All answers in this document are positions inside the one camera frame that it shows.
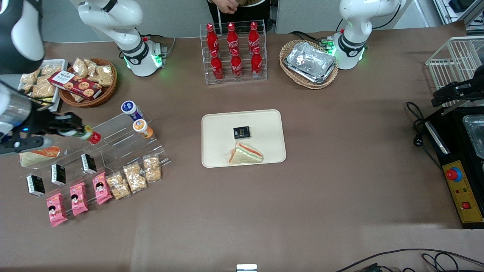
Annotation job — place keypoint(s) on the black machine with yellow panel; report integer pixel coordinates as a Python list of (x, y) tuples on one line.
[(465, 196)]

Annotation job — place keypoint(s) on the dark round wicker basket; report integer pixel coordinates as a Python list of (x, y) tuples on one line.
[(96, 98)]

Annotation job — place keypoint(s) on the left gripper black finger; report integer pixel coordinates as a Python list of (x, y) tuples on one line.
[(444, 97)]

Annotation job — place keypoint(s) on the black device on shelf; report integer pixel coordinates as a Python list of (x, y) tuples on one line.
[(459, 4)]

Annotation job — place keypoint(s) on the beige serving tray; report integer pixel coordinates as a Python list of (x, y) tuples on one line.
[(219, 128)]

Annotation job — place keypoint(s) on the pink snack packet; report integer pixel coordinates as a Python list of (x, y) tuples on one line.
[(102, 188), (78, 199), (56, 209)]

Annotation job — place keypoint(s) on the red cola bottle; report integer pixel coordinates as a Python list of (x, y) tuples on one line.
[(212, 37), (232, 37), (217, 68), (256, 64), (236, 66), (253, 36)]

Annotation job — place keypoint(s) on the person's right hand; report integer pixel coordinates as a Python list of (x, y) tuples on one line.
[(228, 5)]

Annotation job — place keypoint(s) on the clear acrylic stepped display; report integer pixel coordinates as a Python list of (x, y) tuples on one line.
[(124, 141)]

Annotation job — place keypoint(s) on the green-lid gum bottle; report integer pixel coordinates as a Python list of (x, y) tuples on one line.
[(86, 131)]

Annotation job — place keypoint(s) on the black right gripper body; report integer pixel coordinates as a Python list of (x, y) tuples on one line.
[(41, 122)]

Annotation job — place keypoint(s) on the red cookie box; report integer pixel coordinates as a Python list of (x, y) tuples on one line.
[(75, 85)]

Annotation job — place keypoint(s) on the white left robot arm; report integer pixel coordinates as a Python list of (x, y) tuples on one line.
[(355, 22)]

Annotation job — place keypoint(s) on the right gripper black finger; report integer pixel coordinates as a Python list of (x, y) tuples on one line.
[(68, 119), (68, 132)]

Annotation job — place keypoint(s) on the yellow snack packet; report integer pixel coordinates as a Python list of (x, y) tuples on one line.
[(45, 102)]

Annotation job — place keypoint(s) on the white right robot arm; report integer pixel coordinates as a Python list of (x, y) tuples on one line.
[(113, 19)]

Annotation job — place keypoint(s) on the blue-lid gum bottle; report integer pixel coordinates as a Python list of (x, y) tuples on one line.
[(129, 107)]

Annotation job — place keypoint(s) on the aluminium foil tray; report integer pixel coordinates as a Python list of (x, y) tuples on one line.
[(310, 62)]

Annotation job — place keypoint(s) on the clear acrylic bottle rack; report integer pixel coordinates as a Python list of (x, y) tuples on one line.
[(261, 80)]

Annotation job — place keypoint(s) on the white rectangular snack tray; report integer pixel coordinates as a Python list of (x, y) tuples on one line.
[(56, 62)]

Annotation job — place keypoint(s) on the clear bag of crackers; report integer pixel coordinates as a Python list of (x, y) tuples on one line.
[(118, 186), (44, 87), (135, 177), (91, 66), (80, 67), (152, 169), (104, 75), (51, 70), (29, 78), (76, 98), (26, 88)]

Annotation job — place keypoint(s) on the orange-lid gum bottle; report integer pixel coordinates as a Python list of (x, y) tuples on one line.
[(141, 126)]

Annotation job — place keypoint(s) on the small black box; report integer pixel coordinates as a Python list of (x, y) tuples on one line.
[(58, 174), (89, 163), (242, 132), (36, 185)]

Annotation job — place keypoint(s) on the steel food container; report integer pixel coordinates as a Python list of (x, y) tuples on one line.
[(475, 136)]

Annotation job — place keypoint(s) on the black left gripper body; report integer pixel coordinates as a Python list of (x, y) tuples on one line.
[(466, 88)]

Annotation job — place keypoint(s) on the aluminium frame shelf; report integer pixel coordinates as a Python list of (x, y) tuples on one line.
[(442, 9)]

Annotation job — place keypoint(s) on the wrapped triangle sandwich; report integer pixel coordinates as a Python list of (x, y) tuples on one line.
[(36, 158), (244, 155)]

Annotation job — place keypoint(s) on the light oval wicker basket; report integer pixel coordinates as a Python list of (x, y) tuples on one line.
[(287, 51)]

